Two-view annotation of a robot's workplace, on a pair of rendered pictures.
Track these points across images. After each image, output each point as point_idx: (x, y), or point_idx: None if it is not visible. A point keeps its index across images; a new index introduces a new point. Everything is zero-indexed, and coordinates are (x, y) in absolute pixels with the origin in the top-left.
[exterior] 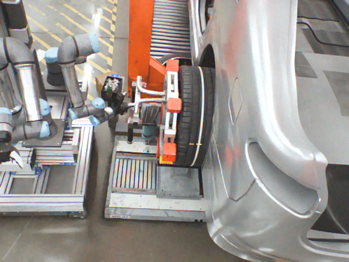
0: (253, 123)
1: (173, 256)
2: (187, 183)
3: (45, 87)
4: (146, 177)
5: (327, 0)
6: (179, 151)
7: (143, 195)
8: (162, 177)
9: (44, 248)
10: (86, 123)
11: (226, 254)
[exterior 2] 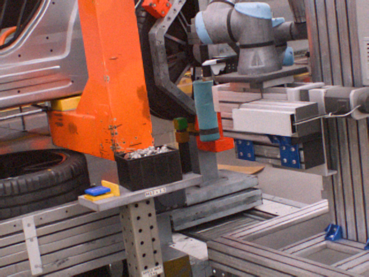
0: None
1: (314, 196)
2: (219, 173)
3: (294, 66)
4: (237, 226)
5: None
6: None
7: (273, 212)
8: (236, 182)
9: None
10: (225, 240)
11: (263, 186)
